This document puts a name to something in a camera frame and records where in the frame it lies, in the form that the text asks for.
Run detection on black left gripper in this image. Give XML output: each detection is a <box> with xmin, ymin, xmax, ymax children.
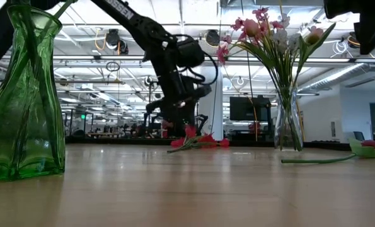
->
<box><xmin>142</xmin><ymin>74</ymin><xmax>213</xmax><ymax>138</ymax></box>

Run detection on pink flower bunch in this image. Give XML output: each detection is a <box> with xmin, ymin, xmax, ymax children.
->
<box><xmin>216</xmin><ymin>6</ymin><xmax>303</xmax><ymax>151</ymax></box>

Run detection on clear glass vase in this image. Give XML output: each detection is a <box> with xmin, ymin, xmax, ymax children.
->
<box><xmin>274</xmin><ymin>86</ymin><xmax>304</xmax><ymax>152</ymax></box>

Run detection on green glass vase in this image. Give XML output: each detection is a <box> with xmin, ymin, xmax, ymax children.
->
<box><xmin>0</xmin><ymin>3</ymin><xmax>66</xmax><ymax>182</ymax></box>

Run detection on black crossbar with light strip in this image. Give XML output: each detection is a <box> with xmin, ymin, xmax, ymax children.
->
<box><xmin>0</xmin><ymin>55</ymin><xmax>375</xmax><ymax>64</ymax></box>

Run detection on black hanging cable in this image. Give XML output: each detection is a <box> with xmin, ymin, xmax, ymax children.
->
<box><xmin>245</xmin><ymin>50</ymin><xmax>255</xmax><ymax>98</ymax></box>

